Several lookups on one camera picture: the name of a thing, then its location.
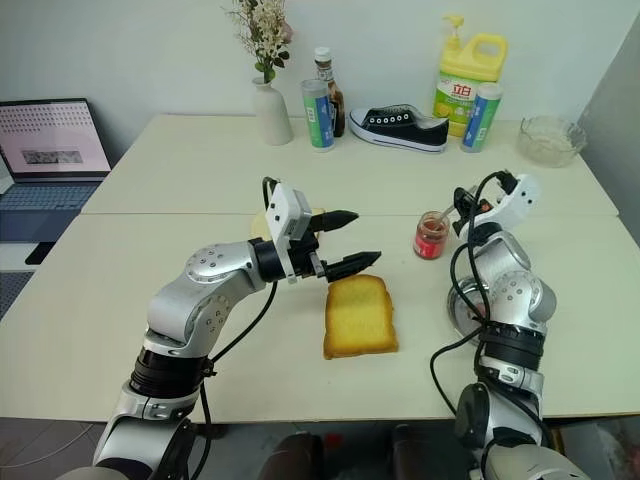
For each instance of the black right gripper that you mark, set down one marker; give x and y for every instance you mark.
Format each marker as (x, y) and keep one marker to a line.
(475, 207)

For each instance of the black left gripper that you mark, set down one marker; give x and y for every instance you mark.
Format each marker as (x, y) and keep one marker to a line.
(306, 257)

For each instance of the clear plastic spoon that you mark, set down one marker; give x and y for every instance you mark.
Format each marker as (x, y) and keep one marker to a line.
(446, 214)

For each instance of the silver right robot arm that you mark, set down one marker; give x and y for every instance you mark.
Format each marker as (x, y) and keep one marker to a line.
(515, 295)

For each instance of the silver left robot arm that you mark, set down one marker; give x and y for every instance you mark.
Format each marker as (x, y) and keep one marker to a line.
(200, 300)

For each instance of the red jam jar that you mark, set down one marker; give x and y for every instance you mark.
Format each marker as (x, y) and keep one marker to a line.
(430, 242)

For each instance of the toasted bread slice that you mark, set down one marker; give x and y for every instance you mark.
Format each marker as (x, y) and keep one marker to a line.
(360, 320)

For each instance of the green blue cylindrical canister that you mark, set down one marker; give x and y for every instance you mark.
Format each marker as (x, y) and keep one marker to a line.
(316, 117)
(480, 120)

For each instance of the shiny round metal dish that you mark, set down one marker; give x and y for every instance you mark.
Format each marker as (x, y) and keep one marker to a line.
(462, 305)

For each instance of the black white canvas sneaker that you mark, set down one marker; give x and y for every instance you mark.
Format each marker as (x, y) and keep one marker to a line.
(400, 127)

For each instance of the clear glass ashtray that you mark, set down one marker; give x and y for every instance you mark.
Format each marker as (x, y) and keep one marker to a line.
(550, 142)

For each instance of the yellow detergent pump bottle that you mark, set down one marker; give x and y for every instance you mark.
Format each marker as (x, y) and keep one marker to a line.
(465, 70)

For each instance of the brown sauce bottle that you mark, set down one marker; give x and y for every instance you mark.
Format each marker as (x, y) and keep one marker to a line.
(337, 100)

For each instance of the white ceramic vase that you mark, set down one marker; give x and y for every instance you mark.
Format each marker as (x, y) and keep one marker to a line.
(271, 117)

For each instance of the dried flower bouquet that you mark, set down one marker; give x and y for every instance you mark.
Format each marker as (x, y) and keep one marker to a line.
(262, 40)

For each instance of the open laptop computer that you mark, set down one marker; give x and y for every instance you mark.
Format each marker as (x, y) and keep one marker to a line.
(50, 145)

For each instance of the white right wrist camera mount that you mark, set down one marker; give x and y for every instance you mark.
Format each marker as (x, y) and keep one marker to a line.
(520, 200)

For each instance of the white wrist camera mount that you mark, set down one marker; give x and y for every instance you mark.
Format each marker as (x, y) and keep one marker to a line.
(520, 200)
(280, 215)

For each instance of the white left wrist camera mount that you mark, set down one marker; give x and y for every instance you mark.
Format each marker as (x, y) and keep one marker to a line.
(280, 215)

